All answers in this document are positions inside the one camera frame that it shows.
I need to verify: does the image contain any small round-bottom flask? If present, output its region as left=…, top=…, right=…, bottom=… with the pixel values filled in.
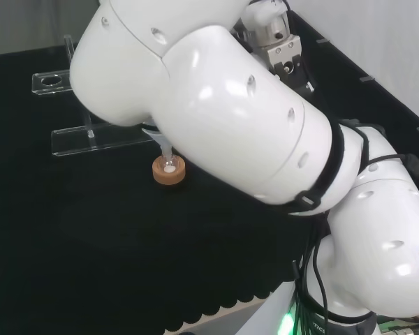
left=160, top=153, right=179, bottom=175

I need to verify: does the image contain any black bench cloth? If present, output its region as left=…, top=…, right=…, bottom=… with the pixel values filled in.
left=0, top=9, right=419, bottom=333

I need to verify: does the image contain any brown cork ring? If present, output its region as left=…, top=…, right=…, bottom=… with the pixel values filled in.
left=152, top=155, right=187, bottom=191

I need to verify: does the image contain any black cable bundle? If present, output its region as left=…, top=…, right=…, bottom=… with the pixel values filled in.
left=291, top=216, right=340, bottom=335

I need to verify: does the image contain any silver wrist mount block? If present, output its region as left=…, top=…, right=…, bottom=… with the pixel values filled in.
left=253, top=13, right=304, bottom=84

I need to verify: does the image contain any black cable with connector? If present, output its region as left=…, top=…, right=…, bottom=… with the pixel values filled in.
left=365, top=152, right=419, bottom=176

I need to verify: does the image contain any silver cable connector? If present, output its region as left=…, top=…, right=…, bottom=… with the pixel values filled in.
left=387, top=322, right=419, bottom=335

